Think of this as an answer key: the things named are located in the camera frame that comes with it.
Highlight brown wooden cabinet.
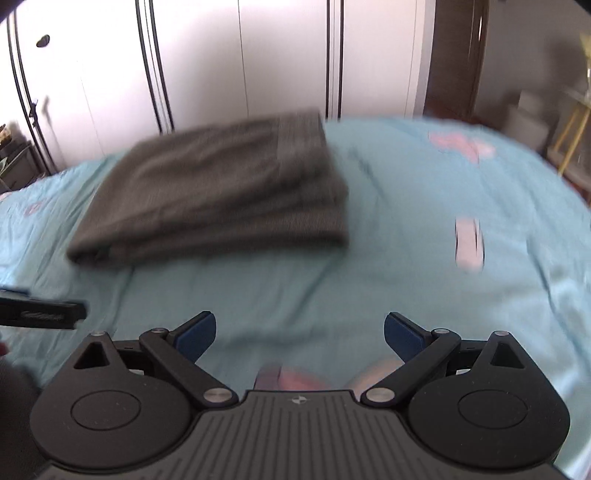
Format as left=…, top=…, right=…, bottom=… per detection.
left=422, top=0, right=491, bottom=124

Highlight white wardrobe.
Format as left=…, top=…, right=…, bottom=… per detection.
left=0, top=0, right=437, bottom=177

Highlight teal printed bedsheet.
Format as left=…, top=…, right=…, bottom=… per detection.
left=0, top=115, right=591, bottom=480

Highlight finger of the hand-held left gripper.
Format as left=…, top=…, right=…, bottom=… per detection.
left=0, top=287, right=90, bottom=331

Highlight grey pants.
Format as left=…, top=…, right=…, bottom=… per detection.
left=66, top=107, right=350, bottom=267

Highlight gold-legged side table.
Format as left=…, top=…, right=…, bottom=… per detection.
left=546, top=59, right=591, bottom=188

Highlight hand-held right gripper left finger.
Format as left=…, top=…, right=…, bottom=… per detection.
left=73, top=311, right=239, bottom=409

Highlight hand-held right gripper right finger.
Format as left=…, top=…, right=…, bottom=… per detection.
left=360, top=311, right=526, bottom=409

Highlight cluttered storage rack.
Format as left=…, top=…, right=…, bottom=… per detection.
left=0, top=119, right=40, bottom=193

